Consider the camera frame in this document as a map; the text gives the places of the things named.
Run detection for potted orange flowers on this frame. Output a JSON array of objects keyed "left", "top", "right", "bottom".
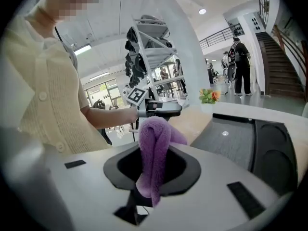
[{"left": 198, "top": 88, "right": 221, "bottom": 113}]

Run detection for person's cream knit top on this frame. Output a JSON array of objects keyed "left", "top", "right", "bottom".
[{"left": 0, "top": 14, "right": 113, "bottom": 155}]

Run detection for long ceiling tube light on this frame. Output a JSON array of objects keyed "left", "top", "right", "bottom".
[
  {"left": 88, "top": 71, "right": 111, "bottom": 81},
  {"left": 73, "top": 44, "right": 92, "bottom": 56}
]

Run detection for group of black bags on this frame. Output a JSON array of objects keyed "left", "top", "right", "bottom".
[{"left": 124, "top": 26, "right": 149, "bottom": 89}]

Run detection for person's head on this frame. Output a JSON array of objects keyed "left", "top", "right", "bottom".
[{"left": 24, "top": 0, "right": 106, "bottom": 28}]

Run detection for purple cloth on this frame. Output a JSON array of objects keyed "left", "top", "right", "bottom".
[{"left": 136, "top": 116, "right": 188, "bottom": 208}]

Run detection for black balcony railing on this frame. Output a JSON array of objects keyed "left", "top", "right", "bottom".
[{"left": 199, "top": 23, "right": 245, "bottom": 50}]

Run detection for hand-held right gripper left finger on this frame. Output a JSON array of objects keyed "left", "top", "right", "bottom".
[{"left": 45, "top": 142, "right": 142, "bottom": 231}]

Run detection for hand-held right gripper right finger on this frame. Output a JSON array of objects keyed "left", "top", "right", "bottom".
[{"left": 134, "top": 143, "right": 281, "bottom": 231}]

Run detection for black tray box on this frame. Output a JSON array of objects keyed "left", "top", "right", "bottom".
[{"left": 190, "top": 113, "right": 299, "bottom": 197}]

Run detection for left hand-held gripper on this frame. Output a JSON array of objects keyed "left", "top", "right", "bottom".
[{"left": 126, "top": 87, "right": 182, "bottom": 120}]

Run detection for dark wooden staircase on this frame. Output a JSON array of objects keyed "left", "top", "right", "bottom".
[{"left": 254, "top": 24, "right": 308, "bottom": 103}]

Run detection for white metal shelf rack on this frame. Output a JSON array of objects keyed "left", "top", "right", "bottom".
[{"left": 125, "top": 14, "right": 188, "bottom": 101}]

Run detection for person's left forearm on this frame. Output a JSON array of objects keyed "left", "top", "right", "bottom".
[{"left": 80, "top": 104, "right": 140, "bottom": 129}]

